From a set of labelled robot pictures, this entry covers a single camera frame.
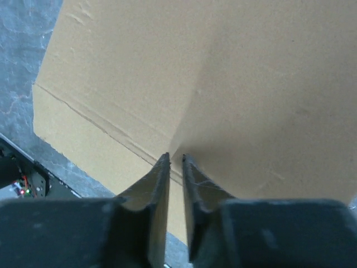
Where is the brown cardboard box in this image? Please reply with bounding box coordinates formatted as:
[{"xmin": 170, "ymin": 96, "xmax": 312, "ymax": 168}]
[{"xmin": 32, "ymin": 1, "xmax": 356, "ymax": 242}]

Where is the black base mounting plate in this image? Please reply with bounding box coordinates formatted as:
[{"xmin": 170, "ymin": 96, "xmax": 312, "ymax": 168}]
[{"xmin": 1, "ymin": 136, "xmax": 80, "ymax": 198}]

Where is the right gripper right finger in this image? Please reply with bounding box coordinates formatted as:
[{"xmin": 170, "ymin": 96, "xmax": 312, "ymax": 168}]
[{"xmin": 182, "ymin": 154, "xmax": 356, "ymax": 267}]

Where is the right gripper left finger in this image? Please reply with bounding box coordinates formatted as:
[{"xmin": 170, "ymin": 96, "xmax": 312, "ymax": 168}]
[{"xmin": 1, "ymin": 154, "xmax": 170, "ymax": 267}]

